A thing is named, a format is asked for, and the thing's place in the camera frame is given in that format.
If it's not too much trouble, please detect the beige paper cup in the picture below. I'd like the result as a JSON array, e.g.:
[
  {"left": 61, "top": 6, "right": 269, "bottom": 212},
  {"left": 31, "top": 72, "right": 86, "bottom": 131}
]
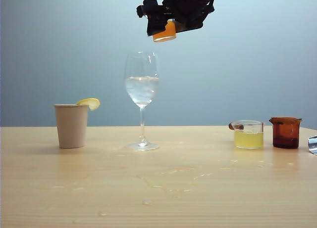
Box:
[{"left": 53, "top": 104, "right": 89, "bottom": 150}]

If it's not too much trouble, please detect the wooden-handled glass measuring cup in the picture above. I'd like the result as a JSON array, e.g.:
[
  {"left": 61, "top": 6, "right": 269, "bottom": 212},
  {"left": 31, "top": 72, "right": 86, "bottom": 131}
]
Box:
[{"left": 228, "top": 120, "right": 265, "bottom": 150}]

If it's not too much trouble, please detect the tall stemmed wine glass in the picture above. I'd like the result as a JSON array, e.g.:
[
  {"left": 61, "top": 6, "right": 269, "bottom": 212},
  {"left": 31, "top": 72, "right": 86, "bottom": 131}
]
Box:
[{"left": 124, "top": 50, "right": 161, "bottom": 152}]

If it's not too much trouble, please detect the stainless steel pan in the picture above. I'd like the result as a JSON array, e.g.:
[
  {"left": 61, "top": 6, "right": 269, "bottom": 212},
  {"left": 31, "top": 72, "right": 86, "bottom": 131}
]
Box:
[{"left": 307, "top": 135, "right": 317, "bottom": 156}]

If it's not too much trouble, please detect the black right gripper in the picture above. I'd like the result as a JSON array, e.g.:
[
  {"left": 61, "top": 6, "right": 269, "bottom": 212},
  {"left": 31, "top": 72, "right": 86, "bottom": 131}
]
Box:
[{"left": 136, "top": 0, "right": 221, "bottom": 37}]

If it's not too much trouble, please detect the clear glass measuring cup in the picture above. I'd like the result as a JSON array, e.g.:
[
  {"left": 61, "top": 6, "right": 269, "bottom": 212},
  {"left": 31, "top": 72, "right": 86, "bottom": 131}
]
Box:
[{"left": 152, "top": 18, "right": 177, "bottom": 44}]

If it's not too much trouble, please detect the yellow lemon slice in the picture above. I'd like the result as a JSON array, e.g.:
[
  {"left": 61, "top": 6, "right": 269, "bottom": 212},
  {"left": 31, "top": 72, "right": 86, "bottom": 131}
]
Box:
[{"left": 75, "top": 97, "right": 101, "bottom": 112}]

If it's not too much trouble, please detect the amber glass measuring cup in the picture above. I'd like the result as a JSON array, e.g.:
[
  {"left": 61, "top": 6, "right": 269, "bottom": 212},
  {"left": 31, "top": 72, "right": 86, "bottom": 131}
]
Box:
[{"left": 268, "top": 116, "right": 303, "bottom": 149}]

